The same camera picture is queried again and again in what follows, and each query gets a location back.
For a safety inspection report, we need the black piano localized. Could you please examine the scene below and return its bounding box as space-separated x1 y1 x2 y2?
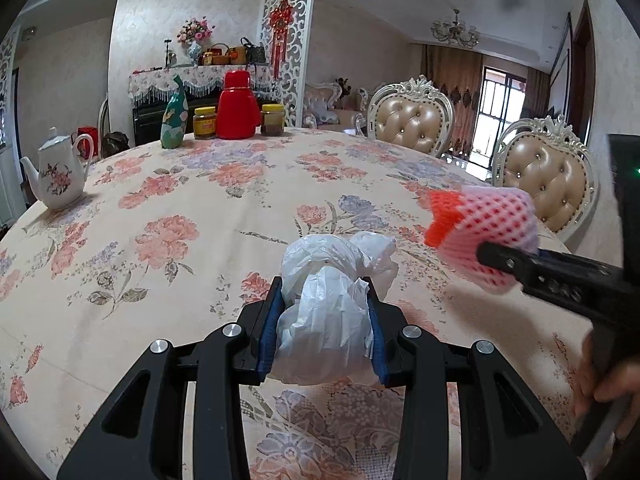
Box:
132 87 281 148

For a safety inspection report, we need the white carved sofa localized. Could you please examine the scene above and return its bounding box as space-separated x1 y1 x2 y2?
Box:
302 80 368 133

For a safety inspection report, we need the dark bag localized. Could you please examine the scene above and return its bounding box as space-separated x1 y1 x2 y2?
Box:
102 131 131 158

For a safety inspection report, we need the pink foam fruit net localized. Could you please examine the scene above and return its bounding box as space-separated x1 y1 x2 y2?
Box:
424 185 540 295

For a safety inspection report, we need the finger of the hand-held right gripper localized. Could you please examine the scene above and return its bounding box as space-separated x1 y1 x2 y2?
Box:
476 241 551 291

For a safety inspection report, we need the red knot wall hanging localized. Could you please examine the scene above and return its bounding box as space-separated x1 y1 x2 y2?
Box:
270 0 296 81

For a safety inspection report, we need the green glass bottle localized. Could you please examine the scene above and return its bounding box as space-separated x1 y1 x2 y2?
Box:
160 75 190 149

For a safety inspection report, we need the floral tablecloth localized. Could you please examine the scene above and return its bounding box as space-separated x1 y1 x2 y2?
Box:
0 127 601 480

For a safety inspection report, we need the red gift bag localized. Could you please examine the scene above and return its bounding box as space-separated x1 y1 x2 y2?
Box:
71 126 98 161

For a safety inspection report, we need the flower bouquet in vase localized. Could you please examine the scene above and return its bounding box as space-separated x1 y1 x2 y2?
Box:
176 16 216 67

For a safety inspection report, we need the white lattice screen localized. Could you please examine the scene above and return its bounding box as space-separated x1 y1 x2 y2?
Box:
257 0 318 128

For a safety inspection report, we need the brown patterned curtain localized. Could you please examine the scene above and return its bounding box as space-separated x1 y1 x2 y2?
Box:
420 44 486 126

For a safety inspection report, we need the amber yellow-lidded jar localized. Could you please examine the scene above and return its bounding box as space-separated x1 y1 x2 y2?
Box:
193 106 217 140

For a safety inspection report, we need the white plastic bag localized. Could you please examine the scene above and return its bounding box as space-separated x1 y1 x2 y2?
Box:
270 231 399 387

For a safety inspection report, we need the dark yellow-lidded jar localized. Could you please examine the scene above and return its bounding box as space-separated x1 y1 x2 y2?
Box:
260 103 286 137

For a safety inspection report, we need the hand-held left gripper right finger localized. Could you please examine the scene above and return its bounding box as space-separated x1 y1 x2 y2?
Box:
362 276 586 480

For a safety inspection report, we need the beige tufted dining chair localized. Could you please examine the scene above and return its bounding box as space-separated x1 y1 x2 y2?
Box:
492 115 598 246
366 75 455 158

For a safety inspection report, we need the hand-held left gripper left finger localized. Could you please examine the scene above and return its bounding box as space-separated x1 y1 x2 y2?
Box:
57 275 283 480

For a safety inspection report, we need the person's right hand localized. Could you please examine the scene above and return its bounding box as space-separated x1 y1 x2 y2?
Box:
574 355 640 441

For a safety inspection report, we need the red thermos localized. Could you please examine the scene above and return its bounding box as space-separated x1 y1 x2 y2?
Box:
216 70 258 140

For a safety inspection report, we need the floral fringed piano cover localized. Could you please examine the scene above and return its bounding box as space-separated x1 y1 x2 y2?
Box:
127 62 273 108

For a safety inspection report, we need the black handbag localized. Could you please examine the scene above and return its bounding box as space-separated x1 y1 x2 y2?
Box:
240 36 267 64

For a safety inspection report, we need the chandelier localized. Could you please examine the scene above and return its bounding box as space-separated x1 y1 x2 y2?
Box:
431 8 480 47

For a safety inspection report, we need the white floral teapot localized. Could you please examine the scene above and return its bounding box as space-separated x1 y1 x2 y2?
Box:
20 127 93 211

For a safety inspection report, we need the wooden framed window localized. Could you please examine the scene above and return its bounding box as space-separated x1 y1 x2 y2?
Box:
472 66 526 161

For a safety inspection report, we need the wicker basket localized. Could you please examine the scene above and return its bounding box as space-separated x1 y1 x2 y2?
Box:
202 44 231 67

